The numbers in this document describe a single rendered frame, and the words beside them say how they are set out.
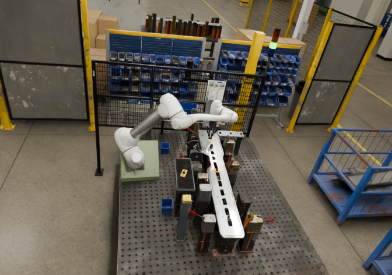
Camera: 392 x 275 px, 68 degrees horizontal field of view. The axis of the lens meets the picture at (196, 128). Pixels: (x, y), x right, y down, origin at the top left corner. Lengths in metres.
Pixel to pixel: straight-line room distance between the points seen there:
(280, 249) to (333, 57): 3.52
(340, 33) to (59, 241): 4.73
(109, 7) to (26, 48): 4.88
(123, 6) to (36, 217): 6.65
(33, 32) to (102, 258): 2.88
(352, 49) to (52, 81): 4.65
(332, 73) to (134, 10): 5.78
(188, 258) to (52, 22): 3.25
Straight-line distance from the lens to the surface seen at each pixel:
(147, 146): 2.93
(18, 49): 4.54
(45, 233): 3.52
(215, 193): 2.46
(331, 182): 4.55
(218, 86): 3.34
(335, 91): 5.74
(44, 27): 4.33
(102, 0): 9.04
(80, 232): 3.45
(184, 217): 2.27
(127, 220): 2.59
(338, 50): 5.34
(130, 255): 2.40
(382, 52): 13.28
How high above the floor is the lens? 2.71
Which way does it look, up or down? 32 degrees down
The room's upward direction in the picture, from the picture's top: 9 degrees clockwise
